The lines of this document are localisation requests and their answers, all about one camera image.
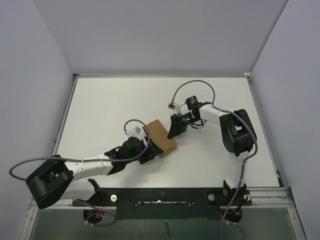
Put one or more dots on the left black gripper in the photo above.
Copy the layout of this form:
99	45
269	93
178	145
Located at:
150	152

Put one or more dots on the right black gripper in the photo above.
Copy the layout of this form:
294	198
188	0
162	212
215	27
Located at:
177	128

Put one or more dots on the brown cardboard box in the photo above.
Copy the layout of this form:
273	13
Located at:
159	136

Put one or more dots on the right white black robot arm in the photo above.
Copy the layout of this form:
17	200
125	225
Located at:
237	132

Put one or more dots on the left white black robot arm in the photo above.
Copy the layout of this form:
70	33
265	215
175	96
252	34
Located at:
57	179

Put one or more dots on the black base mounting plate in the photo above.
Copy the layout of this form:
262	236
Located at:
172	203

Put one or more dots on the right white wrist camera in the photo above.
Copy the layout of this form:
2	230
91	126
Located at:
173	106

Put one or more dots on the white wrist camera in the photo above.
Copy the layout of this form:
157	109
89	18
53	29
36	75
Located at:
173	106
136	132

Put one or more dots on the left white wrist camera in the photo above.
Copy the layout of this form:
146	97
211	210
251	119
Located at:
136	132

